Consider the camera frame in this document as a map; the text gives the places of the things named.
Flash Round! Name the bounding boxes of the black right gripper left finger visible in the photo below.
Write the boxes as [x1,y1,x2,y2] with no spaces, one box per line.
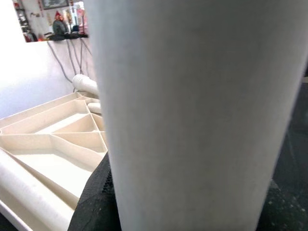
[67,151,121,231]

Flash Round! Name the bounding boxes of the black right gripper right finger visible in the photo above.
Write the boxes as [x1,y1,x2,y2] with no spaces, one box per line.
[255,179,308,231]

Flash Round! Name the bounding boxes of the white plastic children table top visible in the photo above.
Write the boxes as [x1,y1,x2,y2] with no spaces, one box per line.
[0,92,110,231]

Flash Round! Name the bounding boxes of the black tablecloth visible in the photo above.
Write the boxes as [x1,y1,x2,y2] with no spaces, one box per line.
[0,81,308,231]

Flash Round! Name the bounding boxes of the dark figurine with red top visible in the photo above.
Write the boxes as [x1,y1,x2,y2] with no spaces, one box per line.
[52,11,70,35]

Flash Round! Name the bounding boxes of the thin black wall cable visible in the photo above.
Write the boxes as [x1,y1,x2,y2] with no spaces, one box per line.
[47,39,74,85]
[79,39,93,64]
[66,39,84,75]

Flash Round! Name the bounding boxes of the black items on wall ledge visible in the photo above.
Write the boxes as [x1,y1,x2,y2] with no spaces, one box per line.
[48,33,89,41]

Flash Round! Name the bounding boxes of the framed wall picture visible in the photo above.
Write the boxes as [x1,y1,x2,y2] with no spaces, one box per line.
[41,0,70,11]

